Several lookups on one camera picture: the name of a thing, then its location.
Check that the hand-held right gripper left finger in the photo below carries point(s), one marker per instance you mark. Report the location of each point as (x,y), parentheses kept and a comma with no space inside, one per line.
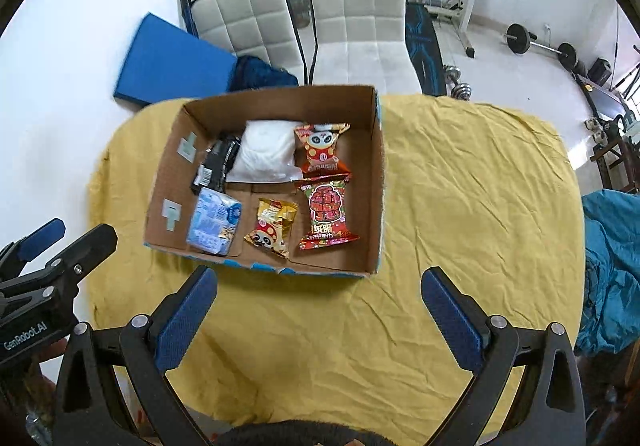
(185,326)

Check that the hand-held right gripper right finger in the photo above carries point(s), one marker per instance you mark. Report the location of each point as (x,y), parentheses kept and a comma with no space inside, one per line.
(452,321)

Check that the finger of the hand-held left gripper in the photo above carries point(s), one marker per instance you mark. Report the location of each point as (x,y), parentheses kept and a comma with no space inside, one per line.
(42,235)
(90,246)

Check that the light blue tissue pack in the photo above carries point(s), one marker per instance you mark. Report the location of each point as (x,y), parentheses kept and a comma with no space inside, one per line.
(215,223)

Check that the gold panda snack packet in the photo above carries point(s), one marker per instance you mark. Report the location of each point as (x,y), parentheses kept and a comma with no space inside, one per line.
(272,226)

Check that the black packet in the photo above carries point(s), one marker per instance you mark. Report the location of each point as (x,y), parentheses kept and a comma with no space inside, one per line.
(217,163)

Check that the red snack packet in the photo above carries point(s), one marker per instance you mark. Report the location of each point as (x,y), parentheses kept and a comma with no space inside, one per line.
(327,213)

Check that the cardboard box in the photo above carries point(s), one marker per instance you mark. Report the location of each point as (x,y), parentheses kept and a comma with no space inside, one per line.
(280,176)

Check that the white soft packet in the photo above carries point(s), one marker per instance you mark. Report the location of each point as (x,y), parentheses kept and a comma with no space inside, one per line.
(265,152)

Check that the orange panda snack packet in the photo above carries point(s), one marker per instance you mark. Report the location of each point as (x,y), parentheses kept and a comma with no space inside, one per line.
(321,148)

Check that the yellow tablecloth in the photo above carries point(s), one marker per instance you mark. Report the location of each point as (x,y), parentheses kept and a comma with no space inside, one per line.
(450,206)

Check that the teal blanket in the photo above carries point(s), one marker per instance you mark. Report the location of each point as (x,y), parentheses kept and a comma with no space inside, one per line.
(612,271)

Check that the blue foam mat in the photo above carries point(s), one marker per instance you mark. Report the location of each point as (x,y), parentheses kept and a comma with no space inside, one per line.
(170,61)

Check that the dark wooden chair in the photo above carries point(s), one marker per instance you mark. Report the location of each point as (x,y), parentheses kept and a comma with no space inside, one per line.
(620,156)

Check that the chrome dumbbell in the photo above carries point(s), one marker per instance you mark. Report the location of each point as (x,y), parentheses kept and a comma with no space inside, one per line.
(457,82)

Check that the pair of white shoes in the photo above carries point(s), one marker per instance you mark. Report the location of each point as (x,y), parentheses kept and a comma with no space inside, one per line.
(596,128)

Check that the dark blue knitted cloth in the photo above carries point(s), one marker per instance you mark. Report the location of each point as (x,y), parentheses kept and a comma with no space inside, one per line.
(262,73)

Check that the black folded stand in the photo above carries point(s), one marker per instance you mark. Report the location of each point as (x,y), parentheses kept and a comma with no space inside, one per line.
(187,6)

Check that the black and blue bench pad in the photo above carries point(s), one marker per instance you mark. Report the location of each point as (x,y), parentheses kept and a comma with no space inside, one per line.
(425,51)

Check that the white quilted chair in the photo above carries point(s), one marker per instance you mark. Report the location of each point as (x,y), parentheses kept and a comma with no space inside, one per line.
(360,26)
(250,21)

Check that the short barbell with black plates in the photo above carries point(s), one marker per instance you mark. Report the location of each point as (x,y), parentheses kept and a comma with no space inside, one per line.
(542,47)

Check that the black speaker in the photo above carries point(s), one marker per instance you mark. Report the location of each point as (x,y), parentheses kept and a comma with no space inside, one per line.
(600,71)

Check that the tripod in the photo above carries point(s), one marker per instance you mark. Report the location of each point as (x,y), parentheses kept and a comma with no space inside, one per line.
(627,76)

